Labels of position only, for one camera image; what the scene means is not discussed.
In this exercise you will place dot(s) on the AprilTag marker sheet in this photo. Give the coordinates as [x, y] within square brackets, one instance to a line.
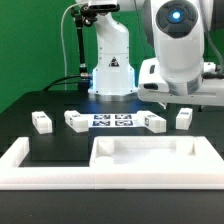
[112, 120]

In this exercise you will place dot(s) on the white U-shaped fence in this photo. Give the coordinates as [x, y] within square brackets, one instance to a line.
[14, 177]

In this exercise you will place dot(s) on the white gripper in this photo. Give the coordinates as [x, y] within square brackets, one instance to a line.
[153, 88]

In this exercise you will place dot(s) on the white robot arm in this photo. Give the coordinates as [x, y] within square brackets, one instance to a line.
[155, 49]

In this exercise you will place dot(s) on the black camera on mount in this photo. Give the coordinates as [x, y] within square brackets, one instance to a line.
[101, 8]

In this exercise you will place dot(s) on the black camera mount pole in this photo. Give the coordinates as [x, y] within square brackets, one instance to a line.
[81, 43]

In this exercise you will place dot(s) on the white desk tabletop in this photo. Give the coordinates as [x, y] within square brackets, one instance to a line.
[156, 154]

